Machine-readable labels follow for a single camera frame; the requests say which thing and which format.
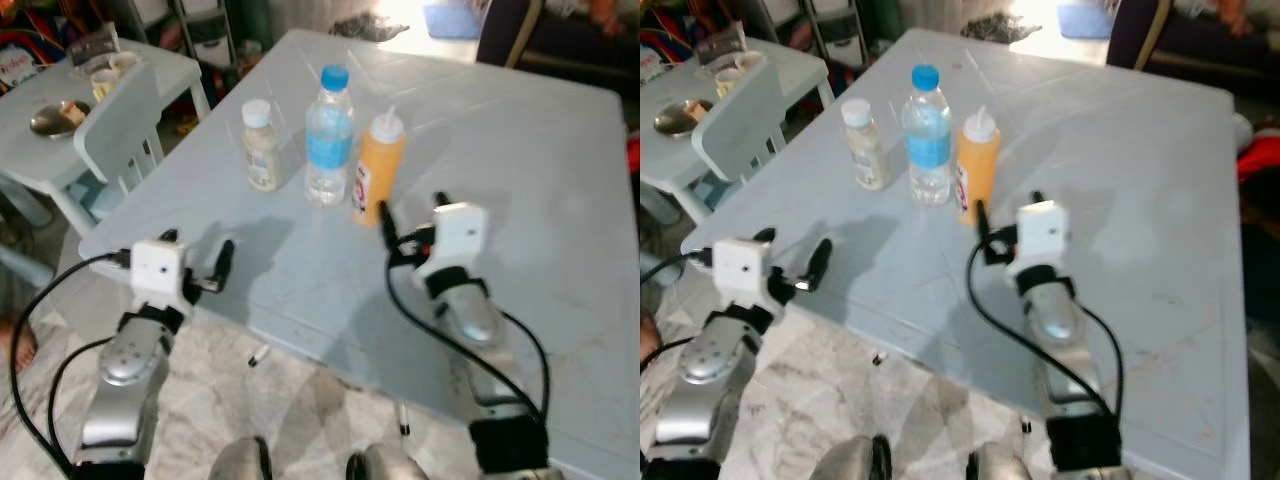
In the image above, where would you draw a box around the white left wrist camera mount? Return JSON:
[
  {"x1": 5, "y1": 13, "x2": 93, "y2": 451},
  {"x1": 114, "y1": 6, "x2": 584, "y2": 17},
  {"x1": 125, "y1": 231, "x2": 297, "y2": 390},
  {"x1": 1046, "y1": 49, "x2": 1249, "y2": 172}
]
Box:
[
  {"x1": 714, "y1": 238, "x2": 776, "y2": 306},
  {"x1": 130, "y1": 238, "x2": 191, "y2": 306}
]

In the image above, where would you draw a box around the orange squeeze sauce bottle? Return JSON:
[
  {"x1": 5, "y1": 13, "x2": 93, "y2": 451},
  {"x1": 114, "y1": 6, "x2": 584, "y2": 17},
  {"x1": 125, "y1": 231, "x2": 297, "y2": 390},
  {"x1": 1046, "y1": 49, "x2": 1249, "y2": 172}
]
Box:
[
  {"x1": 955, "y1": 104, "x2": 1002, "y2": 226},
  {"x1": 352, "y1": 104, "x2": 408, "y2": 227}
]

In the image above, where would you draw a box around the dark armchair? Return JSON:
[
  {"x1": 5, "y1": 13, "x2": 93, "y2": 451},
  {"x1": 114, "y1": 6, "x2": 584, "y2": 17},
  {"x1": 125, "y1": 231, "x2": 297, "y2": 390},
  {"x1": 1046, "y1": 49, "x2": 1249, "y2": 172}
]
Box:
[
  {"x1": 475, "y1": 0, "x2": 641, "y2": 96},
  {"x1": 1105, "y1": 0, "x2": 1280, "y2": 96}
]

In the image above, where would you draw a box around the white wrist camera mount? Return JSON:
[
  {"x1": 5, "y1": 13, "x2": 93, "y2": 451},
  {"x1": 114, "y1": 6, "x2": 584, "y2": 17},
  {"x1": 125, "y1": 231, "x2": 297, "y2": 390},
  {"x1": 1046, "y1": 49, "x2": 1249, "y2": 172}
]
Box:
[
  {"x1": 1005, "y1": 200, "x2": 1069, "y2": 281},
  {"x1": 714, "y1": 238, "x2": 776, "y2": 306},
  {"x1": 130, "y1": 238, "x2": 191, "y2": 306},
  {"x1": 415, "y1": 202, "x2": 489, "y2": 281}
]

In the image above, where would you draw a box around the white plastic chair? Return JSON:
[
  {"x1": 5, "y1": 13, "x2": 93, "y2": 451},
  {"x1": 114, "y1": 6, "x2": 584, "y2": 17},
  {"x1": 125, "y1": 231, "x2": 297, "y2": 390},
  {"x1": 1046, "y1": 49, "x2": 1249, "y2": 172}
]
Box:
[
  {"x1": 73, "y1": 62, "x2": 167, "y2": 199},
  {"x1": 690, "y1": 62, "x2": 791, "y2": 196}
]

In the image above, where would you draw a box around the grey floor mat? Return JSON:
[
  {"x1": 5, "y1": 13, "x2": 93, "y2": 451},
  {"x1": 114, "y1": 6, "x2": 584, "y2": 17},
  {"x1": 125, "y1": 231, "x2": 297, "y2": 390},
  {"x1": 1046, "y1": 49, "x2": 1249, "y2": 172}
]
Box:
[
  {"x1": 328, "y1": 15, "x2": 409, "y2": 44},
  {"x1": 962, "y1": 12, "x2": 1041, "y2": 46}
]

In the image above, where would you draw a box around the colourful printed bag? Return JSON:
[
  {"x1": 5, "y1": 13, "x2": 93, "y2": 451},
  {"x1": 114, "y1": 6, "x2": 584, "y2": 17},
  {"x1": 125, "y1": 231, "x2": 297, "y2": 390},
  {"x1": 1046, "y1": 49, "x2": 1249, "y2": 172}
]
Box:
[
  {"x1": 640, "y1": 10, "x2": 701, "y2": 86},
  {"x1": 0, "y1": 10, "x2": 76, "y2": 96}
]

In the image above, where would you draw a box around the small cream white-capped bottle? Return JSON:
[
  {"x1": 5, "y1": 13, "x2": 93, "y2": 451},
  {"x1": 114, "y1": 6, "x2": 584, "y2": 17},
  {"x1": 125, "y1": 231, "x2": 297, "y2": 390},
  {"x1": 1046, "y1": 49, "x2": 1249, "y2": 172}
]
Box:
[
  {"x1": 241, "y1": 98, "x2": 285, "y2": 193},
  {"x1": 840, "y1": 97, "x2": 892, "y2": 193}
]

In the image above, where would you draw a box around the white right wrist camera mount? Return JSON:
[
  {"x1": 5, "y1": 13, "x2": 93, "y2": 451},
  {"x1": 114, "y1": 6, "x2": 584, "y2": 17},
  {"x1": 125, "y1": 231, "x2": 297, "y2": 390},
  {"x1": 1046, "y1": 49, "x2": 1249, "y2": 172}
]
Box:
[
  {"x1": 415, "y1": 202, "x2": 489, "y2": 281},
  {"x1": 1005, "y1": 200, "x2": 1069, "y2": 281}
]

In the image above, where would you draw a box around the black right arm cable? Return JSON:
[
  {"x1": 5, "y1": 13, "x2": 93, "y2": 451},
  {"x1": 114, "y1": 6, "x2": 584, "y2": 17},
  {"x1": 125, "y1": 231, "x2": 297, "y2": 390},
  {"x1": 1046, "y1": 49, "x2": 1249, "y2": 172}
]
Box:
[
  {"x1": 383, "y1": 240, "x2": 551, "y2": 421},
  {"x1": 965, "y1": 240, "x2": 1126, "y2": 421}
]

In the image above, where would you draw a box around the small white plastic table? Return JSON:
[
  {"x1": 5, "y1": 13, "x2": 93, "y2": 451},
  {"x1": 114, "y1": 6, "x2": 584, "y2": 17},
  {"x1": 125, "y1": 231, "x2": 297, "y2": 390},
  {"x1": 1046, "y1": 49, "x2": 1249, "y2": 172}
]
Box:
[
  {"x1": 640, "y1": 35, "x2": 836, "y2": 226},
  {"x1": 0, "y1": 38, "x2": 211, "y2": 236}
]

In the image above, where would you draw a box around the clear blue-capped water bottle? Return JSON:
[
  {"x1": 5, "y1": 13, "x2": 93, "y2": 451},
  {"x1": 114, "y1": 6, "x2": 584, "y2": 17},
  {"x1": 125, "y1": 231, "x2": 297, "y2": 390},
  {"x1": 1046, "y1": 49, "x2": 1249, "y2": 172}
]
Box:
[
  {"x1": 304, "y1": 64, "x2": 356, "y2": 207},
  {"x1": 902, "y1": 64, "x2": 954, "y2": 207}
]

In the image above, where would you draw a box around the dark grey pouch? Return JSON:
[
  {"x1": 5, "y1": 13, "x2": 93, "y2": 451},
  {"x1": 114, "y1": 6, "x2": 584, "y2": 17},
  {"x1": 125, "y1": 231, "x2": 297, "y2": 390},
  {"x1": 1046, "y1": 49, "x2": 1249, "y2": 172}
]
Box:
[
  {"x1": 68, "y1": 25, "x2": 121, "y2": 69},
  {"x1": 695, "y1": 22, "x2": 746, "y2": 67}
]

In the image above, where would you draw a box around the grey left robot leg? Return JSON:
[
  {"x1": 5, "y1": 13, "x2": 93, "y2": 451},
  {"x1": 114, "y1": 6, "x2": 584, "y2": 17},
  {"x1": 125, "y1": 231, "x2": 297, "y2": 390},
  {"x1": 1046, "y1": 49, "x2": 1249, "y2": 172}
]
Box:
[{"x1": 820, "y1": 435, "x2": 893, "y2": 480}]

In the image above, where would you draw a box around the short black left arm cable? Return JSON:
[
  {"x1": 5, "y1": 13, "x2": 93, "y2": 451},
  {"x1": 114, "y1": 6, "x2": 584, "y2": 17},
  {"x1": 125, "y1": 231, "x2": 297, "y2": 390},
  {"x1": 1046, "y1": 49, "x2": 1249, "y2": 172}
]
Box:
[
  {"x1": 640, "y1": 335, "x2": 698, "y2": 373},
  {"x1": 45, "y1": 335, "x2": 113, "y2": 446}
]

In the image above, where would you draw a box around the long black left arm cable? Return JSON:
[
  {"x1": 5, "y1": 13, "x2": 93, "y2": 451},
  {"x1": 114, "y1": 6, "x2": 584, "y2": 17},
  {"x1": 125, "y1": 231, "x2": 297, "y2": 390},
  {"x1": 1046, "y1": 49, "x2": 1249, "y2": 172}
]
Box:
[
  {"x1": 640, "y1": 250, "x2": 717, "y2": 286},
  {"x1": 8, "y1": 250, "x2": 136, "y2": 479}
]

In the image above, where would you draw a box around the blue plastic tub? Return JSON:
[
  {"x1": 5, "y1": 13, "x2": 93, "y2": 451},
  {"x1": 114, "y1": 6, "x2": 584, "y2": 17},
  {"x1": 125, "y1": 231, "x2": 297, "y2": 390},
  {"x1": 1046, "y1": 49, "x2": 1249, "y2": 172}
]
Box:
[
  {"x1": 422, "y1": 2, "x2": 483, "y2": 41},
  {"x1": 1058, "y1": 2, "x2": 1116, "y2": 41}
]

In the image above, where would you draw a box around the metal bowl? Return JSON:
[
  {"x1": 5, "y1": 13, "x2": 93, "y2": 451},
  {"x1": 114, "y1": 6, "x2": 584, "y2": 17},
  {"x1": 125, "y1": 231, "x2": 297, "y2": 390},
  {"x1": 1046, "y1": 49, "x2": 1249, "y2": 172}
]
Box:
[
  {"x1": 29, "y1": 100, "x2": 91, "y2": 141},
  {"x1": 654, "y1": 98, "x2": 713, "y2": 139}
]

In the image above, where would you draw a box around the dark shelf rack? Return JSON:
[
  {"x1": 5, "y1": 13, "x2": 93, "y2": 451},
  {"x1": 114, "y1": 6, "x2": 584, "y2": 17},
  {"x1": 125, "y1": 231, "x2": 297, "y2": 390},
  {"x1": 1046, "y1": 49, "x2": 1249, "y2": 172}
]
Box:
[
  {"x1": 115, "y1": 0, "x2": 271, "y2": 71},
  {"x1": 750, "y1": 0, "x2": 901, "y2": 66}
]

